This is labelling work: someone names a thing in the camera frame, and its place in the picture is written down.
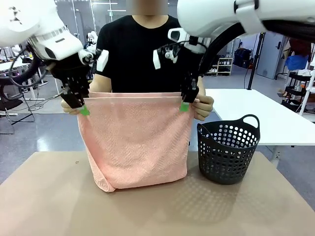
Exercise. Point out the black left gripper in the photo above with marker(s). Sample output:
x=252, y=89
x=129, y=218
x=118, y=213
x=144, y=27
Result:
x=71, y=70

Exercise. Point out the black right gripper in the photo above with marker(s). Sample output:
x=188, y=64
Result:
x=193, y=64

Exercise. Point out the pink herringbone towel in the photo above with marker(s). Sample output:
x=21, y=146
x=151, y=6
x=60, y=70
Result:
x=135, y=137

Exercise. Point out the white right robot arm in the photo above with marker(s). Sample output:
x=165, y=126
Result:
x=209, y=17

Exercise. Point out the person's left forearm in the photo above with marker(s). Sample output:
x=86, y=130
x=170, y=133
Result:
x=201, y=86

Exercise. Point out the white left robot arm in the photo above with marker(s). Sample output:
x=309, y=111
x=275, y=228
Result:
x=24, y=19

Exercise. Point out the person's right forearm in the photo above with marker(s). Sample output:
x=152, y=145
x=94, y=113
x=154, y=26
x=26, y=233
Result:
x=101, y=83

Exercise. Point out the person's right hand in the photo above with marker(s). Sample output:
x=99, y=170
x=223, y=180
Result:
x=66, y=107

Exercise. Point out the person's left hand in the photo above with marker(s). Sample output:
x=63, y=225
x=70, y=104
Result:
x=204, y=108

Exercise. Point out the shoe rack shelf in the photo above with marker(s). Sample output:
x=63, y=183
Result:
x=221, y=65

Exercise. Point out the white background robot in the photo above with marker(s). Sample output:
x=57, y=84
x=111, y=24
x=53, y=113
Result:
x=91, y=38

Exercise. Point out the black office chair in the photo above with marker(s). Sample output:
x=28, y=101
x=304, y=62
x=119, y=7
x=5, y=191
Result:
x=9, y=103

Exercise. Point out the large white table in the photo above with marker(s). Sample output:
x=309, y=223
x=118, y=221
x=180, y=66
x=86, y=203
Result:
x=258, y=110

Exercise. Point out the black stand pole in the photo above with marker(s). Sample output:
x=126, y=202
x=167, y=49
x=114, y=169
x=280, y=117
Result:
x=253, y=61

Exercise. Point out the person in black t-shirt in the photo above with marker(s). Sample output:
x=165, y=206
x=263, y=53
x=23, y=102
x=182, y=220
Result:
x=133, y=49

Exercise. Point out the white desk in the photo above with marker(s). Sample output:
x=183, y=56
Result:
x=9, y=66

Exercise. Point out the grey door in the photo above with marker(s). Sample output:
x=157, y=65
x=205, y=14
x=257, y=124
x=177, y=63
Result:
x=270, y=54

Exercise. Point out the black perforated plastic basket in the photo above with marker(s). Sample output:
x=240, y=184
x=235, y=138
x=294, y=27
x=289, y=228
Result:
x=229, y=178

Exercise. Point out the black shelf cart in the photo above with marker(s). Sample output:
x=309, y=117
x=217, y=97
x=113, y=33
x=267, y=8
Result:
x=295, y=86

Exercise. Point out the blue bag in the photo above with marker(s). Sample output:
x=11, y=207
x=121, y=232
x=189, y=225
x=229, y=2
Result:
x=297, y=61

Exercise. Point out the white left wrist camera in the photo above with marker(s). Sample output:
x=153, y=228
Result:
x=102, y=60

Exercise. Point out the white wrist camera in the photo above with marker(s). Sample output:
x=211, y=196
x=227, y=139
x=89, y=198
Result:
x=102, y=60
x=156, y=60

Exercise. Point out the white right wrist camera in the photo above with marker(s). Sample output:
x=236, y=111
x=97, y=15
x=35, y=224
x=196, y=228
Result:
x=156, y=60

